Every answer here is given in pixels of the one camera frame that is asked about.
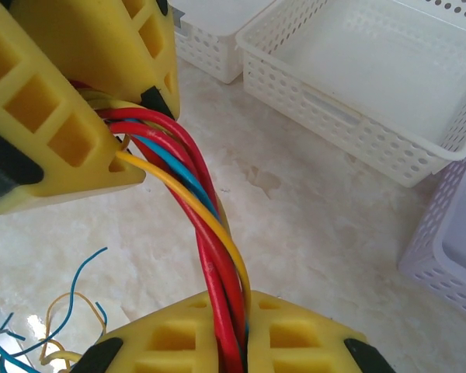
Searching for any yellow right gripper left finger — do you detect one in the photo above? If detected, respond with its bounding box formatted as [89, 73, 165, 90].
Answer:
[69, 291, 221, 373]

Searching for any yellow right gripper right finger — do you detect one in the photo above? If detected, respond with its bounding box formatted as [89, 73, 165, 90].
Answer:
[247, 289, 398, 373]

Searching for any blue cable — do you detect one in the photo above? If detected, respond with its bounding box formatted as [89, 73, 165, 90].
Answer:
[0, 246, 110, 373]

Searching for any yellow cable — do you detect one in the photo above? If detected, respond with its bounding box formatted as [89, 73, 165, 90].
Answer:
[38, 291, 108, 369]
[115, 150, 253, 312]

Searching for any bundle of coloured wires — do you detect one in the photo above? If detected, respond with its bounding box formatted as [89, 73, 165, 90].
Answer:
[126, 117, 224, 223]

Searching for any small white perforated basket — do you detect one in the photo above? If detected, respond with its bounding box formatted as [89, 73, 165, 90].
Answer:
[172, 0, 277, 85]

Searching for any purple perforated basket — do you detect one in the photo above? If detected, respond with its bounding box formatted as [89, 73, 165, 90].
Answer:
[398, 134, 466, 324]

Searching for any large white perforated basket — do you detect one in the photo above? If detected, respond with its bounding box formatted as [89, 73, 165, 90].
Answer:
[235, 0, 466, 188]

